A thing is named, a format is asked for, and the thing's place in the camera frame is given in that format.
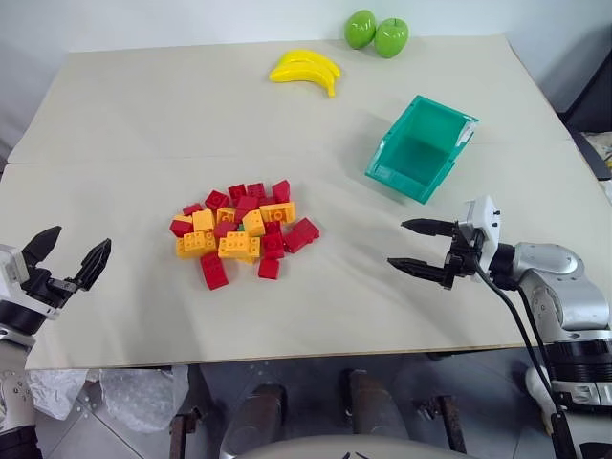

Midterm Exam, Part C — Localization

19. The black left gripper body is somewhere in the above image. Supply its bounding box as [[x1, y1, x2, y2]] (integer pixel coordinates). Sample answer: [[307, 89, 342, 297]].
[[21, 265, 81, 315]]

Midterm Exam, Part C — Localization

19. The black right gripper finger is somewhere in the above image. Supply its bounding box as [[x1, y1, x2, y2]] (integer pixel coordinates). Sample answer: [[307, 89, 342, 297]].
[[400, 218, 457, 240], [386, 256, 448, 287]]

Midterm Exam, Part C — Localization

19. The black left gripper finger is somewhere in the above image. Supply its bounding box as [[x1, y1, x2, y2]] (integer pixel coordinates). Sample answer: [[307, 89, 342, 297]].
[[22, 225, 64, 270], [74, 237, 113, 293]]

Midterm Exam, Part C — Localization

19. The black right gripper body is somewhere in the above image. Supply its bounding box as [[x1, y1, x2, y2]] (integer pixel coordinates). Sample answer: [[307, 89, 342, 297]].
[[441, 220, 485, 291]]

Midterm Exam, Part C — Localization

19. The teal plastic bin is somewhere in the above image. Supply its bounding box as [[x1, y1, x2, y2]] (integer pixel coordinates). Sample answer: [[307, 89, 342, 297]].
[[364, 94, 481, 207]]

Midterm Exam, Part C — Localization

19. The white label on bin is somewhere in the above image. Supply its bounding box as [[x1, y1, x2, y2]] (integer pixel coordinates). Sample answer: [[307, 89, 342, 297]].
[[456, 120, 480, 147]]

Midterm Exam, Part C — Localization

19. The clear plastic bubble wrap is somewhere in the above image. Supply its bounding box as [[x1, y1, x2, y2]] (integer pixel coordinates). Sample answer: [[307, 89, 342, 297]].
[[26, 364, 193, 434]]

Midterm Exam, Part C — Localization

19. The dark rounded cylinder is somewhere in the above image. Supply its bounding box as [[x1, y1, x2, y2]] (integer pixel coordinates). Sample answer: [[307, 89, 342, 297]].
[[224, 382, 291, 459], [339, 366, 410, 439]]

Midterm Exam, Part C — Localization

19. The beige rounded robot torso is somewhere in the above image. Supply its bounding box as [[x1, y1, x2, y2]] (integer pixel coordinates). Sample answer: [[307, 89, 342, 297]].
[[241, 431, 472, 459]]

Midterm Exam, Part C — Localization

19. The green toy apple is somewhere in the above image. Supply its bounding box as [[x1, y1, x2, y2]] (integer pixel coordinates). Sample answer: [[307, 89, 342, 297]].
[[343, 10, 378, 50], [373, 17, 410, 59]]

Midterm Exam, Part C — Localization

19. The yellow toy banana bunch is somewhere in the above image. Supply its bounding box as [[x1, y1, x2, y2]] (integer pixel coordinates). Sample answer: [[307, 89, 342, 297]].
[[268, 49, 343, 99]]

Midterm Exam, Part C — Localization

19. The black furniture piece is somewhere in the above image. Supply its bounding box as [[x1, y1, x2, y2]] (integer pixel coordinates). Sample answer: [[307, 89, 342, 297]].
[[536, 20, 612, 133]]

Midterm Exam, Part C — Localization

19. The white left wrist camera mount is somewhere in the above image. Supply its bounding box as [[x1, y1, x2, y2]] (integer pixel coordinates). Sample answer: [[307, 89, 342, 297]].
[[0, 243, 61, 320]]

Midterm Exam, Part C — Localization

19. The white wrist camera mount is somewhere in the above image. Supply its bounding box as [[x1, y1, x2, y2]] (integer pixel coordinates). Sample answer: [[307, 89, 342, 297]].
[[461, 194, 504, 277], [0, 243, 61, 320]]

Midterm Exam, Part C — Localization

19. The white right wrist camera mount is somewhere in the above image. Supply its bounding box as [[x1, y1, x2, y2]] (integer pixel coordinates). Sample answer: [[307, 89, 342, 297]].
[[461, 194, 504, 277]]

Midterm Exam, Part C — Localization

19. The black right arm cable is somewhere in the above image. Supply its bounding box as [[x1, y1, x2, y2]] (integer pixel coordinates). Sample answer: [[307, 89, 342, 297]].
[[472, 265, 579, 459]]

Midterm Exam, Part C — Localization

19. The rusty metal bracket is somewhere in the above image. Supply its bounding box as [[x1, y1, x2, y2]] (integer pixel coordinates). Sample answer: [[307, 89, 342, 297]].
[[414, 393, 468, 455], [168, 404, 203, 459]]

